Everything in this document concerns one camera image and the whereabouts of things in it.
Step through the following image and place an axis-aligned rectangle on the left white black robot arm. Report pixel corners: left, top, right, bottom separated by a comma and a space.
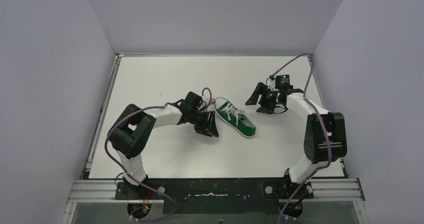
105, 92, 219, 198

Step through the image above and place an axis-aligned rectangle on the aluminium front rail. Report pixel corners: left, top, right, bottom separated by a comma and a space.
67, 178, 365, 203

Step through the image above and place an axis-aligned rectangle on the green canvas sneaker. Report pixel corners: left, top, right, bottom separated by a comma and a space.
213, 97, 257, 138

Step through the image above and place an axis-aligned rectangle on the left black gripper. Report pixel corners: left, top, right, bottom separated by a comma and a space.
188, 109, 218, 137

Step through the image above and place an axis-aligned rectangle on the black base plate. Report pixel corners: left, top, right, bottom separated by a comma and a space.
115, 176, 314, 214

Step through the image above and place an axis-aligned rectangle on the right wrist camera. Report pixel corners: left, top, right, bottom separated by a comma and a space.
275, 75, 293, 89

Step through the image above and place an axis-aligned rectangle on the white shoelace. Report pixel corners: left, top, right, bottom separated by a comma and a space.
221, 104, 245, 127

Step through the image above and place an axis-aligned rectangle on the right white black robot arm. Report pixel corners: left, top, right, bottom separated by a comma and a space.
245, 75, 348, 197

